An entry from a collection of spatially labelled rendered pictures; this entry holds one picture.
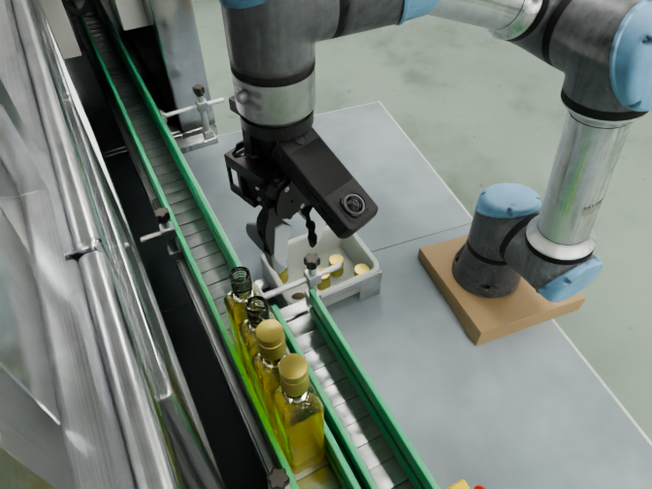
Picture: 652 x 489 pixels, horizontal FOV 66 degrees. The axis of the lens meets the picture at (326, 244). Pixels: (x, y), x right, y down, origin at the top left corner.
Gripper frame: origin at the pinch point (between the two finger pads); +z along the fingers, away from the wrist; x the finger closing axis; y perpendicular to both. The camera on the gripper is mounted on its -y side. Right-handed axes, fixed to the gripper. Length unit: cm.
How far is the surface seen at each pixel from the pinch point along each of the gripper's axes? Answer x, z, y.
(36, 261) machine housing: 24.6, -21.0, -0.9
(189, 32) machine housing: -45, 17, 89
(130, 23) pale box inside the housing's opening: -36, 15, 103
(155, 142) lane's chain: -21, 34, 77
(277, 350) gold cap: 8.0, 8.3, -3.8
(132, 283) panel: 18.8, -9.9, 2.5
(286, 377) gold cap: 10.6, 5.9, -8.2
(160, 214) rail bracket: -0.9, 21.0, 40.1
